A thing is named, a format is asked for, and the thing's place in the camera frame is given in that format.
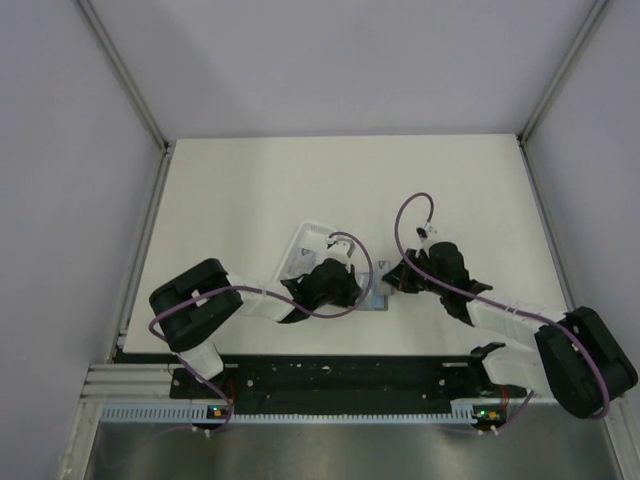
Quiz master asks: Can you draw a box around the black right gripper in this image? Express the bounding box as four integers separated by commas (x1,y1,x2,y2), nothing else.
383,248,448,296

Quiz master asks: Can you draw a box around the white plastic basket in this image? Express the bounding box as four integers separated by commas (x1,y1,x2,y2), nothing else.
273,220,335,281

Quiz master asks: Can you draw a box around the grey card holder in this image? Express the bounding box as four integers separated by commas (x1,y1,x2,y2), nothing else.
358,274,391,312

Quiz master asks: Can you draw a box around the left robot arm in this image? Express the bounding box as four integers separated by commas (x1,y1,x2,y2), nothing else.
149,259,363,397

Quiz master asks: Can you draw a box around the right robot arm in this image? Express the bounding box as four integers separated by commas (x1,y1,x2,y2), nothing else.
383,242,639,419

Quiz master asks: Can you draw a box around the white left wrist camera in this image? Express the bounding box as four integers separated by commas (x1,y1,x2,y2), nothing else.
326,238,355,265

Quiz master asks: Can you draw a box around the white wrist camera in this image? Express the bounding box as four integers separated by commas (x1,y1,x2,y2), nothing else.
416,224,438,241
326,238,355,265

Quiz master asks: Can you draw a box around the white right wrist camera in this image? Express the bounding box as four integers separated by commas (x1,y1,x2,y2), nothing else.
416,224,438,241

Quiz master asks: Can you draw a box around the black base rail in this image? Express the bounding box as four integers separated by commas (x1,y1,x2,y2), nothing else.
168,352,532,416

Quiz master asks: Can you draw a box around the white slotted cable duct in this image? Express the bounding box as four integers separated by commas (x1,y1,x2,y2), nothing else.
100,403,503,426

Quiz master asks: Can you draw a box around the right aluminium frame post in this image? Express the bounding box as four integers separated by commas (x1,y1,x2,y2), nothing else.
518,0,613,146

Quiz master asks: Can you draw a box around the aluminium frame post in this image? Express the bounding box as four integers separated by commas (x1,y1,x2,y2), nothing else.
518,0,613,146
73,0,170,153

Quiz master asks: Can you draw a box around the left aluminium frame post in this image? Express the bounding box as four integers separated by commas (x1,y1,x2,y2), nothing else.
73,0,170,153

